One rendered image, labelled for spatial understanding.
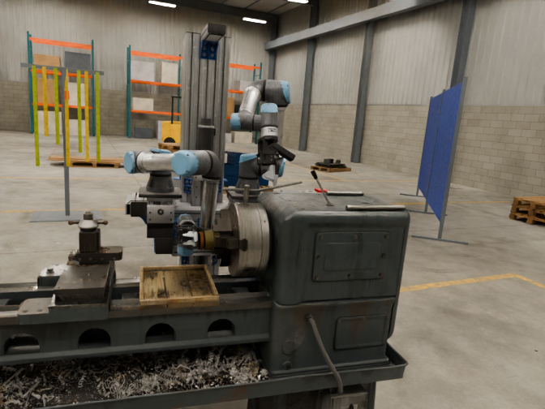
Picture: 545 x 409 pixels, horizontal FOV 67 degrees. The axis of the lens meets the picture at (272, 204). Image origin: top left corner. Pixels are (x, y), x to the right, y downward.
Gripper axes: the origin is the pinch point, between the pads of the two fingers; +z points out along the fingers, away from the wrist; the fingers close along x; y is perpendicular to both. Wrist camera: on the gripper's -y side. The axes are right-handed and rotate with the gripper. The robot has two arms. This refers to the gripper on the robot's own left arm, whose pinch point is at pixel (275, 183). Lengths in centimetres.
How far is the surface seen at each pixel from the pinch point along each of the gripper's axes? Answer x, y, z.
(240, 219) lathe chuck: 7.4, 17.5, 16.0
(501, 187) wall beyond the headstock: -738, -907, -135
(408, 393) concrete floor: -63, -104, 118
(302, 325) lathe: 3, -9, 60
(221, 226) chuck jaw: -6.4, 22.5, 18.0
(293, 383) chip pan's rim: 5, -4, 82
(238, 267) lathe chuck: 4.3, 17.7, 35.0
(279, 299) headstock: 6.9, 1.8, 48.1
